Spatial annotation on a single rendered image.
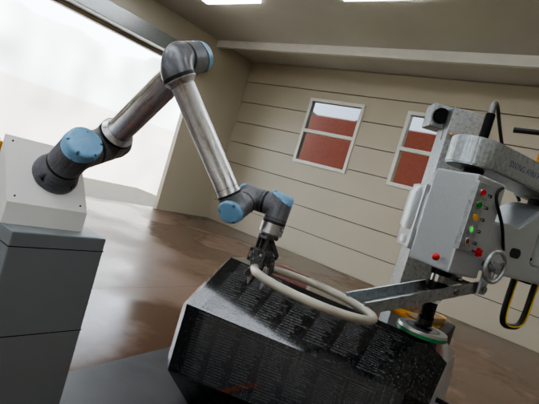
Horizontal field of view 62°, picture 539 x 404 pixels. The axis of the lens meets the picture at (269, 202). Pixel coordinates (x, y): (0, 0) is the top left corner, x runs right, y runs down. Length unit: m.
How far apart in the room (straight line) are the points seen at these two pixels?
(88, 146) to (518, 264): 1.96
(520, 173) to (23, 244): 2.04
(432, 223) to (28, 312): 1.71
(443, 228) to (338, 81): 8.00
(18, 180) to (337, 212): 7.57
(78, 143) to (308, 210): 7.79
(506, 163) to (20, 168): 2.00
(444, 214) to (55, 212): 1.63
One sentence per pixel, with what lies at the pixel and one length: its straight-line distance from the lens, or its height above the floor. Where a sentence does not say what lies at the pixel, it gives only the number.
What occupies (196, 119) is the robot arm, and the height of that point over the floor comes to 1.43.
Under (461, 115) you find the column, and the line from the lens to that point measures 2.97.
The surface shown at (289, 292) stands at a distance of 1.43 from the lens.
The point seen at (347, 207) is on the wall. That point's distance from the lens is 8.98.
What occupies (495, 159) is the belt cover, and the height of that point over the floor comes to 1.65.
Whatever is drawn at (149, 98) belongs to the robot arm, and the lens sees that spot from 1.84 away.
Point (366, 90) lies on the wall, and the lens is 9.44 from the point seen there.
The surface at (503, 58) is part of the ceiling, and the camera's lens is 7.45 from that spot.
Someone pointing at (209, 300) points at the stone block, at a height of 0.65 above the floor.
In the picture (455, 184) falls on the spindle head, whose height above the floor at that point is 1.51.
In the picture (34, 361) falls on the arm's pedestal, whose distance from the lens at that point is 2.20.
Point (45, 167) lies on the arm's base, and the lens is 2.04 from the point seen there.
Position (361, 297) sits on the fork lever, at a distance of 1.89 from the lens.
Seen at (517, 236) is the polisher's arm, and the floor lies 1.38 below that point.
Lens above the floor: 1.30
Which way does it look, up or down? 2 degrees down
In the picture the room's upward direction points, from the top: 17 degrees clockwise
